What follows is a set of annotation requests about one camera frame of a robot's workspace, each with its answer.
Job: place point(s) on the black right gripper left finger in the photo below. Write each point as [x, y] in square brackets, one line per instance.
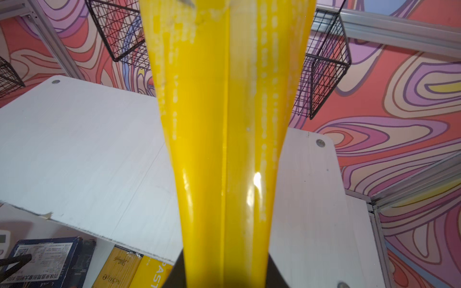
[177, 276]

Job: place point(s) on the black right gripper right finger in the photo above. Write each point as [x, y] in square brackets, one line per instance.
[274, 277]

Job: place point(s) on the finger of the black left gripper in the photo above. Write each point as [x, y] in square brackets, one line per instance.
[13, 265]

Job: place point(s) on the dark blue pasta box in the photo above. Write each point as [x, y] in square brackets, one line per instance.
[55, 263]

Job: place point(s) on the yellow Pastatime spaghetti pack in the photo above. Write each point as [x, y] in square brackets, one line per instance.
[151, 273]

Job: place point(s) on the blue yellow Ankara spaghetti pack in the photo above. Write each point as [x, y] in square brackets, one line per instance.
[119, 269]

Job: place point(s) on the white two-tier shelf rack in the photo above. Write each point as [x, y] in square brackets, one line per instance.
[93, 158]

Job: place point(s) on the black wire basket left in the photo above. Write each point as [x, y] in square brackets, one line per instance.
[10, 80]

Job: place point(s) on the black wire basket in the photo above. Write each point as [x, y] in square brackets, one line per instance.
[327, 59]
[10, 80]

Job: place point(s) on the black wire basket back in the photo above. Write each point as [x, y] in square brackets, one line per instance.
[327, 59]

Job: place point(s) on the aluminium frame profiles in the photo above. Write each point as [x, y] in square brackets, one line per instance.
[394, 120]

